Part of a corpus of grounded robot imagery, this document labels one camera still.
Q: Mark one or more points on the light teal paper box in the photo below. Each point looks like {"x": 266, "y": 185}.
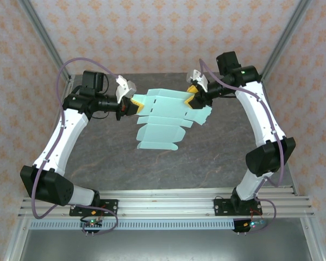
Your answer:
{"x": 163, "y": 108}

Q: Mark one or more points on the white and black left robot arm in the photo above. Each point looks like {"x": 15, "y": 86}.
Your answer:
{"x": 68, "y": 136}

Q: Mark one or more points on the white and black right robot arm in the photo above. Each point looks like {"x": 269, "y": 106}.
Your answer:
{"x": 260, "y": 122}

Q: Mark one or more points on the grey metal sheet panel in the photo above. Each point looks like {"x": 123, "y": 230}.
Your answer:
{"x": 165, "y": 244}

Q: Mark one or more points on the aluminium frame post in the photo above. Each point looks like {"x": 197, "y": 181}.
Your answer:
{"x": 44, "y": 36}
{"x": 285, "y": 35}

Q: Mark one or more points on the aluminium mounting rail beam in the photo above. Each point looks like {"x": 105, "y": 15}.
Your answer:
{"x": 165, "y": 204}

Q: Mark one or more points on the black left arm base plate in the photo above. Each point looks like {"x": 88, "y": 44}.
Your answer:
{"x": 111, "y": 205}

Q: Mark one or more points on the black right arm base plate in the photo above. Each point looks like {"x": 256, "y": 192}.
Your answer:
{"x": 220, "y": 206}

